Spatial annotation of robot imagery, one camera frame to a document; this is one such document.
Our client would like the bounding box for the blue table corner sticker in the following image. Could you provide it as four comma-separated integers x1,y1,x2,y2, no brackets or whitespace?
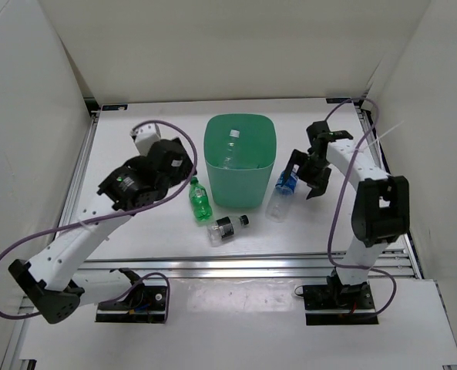
101,104,128,112

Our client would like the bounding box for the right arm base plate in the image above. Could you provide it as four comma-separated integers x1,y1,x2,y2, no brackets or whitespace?
294,283,378,326

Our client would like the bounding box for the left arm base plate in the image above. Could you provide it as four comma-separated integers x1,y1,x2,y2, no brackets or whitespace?
95,281,170,324

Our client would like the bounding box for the black label small bottle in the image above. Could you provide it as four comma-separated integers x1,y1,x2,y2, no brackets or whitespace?
207,215,250,247

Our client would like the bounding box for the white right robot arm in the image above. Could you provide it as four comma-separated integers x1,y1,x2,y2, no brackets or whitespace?
283,121,410,308

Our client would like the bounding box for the green plastic bin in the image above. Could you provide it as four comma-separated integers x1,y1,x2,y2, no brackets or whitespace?
203,113,277,208

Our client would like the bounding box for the green soda bottle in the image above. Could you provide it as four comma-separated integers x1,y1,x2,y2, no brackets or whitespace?
189,177,213,222

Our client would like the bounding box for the aluminium table frame rail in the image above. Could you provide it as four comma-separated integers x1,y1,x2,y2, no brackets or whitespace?
0,99,457,370

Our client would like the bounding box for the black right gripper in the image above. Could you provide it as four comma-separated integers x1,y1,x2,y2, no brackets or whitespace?
283,150,331,200

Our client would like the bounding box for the dark blue label bottle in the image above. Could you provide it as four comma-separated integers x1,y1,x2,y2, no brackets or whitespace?
265,170,298,222

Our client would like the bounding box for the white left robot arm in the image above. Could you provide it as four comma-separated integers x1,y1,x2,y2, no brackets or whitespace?
8,137,194,324

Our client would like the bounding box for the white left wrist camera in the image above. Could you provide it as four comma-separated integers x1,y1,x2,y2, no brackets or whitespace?
130,123,161,156

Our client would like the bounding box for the clear unlabelled plastic bottle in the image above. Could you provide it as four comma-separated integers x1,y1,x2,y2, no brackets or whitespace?
220,129,240,169

